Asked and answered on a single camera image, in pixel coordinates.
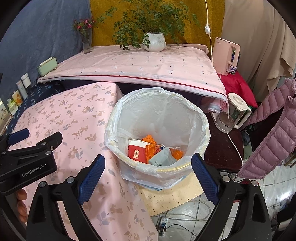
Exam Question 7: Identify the white card calendar stand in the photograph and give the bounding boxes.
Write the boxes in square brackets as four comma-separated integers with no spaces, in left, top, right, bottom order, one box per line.
[0,100,12,135]

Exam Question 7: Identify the red cloth cover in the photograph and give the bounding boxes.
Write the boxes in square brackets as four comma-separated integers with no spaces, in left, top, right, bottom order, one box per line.
[220,71,257,108]

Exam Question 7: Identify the pink floral tablecloth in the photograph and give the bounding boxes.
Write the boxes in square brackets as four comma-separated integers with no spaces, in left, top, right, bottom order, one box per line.
[11,82,158,240]

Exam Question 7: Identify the orange snack wrapper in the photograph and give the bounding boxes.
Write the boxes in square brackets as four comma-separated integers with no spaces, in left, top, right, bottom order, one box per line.
[142,135,165,163]

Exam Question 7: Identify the beige foam board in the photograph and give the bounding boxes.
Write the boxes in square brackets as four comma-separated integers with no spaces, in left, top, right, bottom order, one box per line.
[136,173,204,216]

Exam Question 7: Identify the glass vase red flowers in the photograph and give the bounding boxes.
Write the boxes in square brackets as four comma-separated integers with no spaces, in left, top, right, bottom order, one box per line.
[73,18,96,54]

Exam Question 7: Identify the green tissue box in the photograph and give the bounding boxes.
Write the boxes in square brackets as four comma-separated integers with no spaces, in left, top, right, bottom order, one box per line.
[37,57,58,77]

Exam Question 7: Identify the white cord with switch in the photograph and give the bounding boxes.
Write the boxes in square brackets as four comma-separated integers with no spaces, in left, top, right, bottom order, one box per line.
[204,0,215,62]

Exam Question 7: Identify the white cosmetic jar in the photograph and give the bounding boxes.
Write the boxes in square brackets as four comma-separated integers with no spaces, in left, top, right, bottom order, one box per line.
[21,73,31,88]

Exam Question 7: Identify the red white square cup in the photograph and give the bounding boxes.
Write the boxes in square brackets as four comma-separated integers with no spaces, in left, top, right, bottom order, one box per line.
[128,140,149,164]

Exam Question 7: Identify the pink water dispenser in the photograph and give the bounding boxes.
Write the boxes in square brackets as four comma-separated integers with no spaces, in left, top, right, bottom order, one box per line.
[212,37,240,76]

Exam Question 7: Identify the orange patterned small box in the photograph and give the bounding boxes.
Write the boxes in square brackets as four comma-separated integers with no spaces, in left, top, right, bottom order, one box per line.
[11,90,23,107]

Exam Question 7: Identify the beige curtain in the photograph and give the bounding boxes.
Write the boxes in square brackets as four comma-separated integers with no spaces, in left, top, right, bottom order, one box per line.
[222,0,295,102]

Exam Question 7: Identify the pink dotted cloth cover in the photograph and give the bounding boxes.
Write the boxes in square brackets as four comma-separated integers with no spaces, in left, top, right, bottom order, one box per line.
[38,44,229,113]

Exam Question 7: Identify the orange printed plastic bag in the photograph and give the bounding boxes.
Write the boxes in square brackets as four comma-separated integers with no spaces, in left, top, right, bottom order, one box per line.
[170,148,184,161]

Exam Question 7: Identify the white lined trash bin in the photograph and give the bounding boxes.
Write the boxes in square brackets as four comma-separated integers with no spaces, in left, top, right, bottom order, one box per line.
[104,87,211,190]

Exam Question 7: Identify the pale green small box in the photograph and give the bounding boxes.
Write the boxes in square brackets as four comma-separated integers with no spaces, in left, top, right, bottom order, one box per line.
[7,98,19,116]

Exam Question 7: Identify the green plant white pot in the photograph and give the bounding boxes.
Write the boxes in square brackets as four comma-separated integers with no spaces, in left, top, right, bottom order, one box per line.
[96,1,199,51]

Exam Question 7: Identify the person's hand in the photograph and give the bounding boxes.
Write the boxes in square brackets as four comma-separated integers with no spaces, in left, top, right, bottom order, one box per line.
[16,189,28,223]

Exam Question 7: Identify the grey drawstring pouch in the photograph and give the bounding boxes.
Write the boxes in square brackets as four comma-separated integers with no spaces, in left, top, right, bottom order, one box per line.
[148,147,177,167]

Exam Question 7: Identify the navy floral cloth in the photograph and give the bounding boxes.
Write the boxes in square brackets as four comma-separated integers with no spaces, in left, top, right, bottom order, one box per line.
[4,82,68,135]

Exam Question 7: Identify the purple down jacket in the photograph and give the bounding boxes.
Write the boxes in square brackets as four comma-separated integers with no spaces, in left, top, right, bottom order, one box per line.
[237,78,295,179]

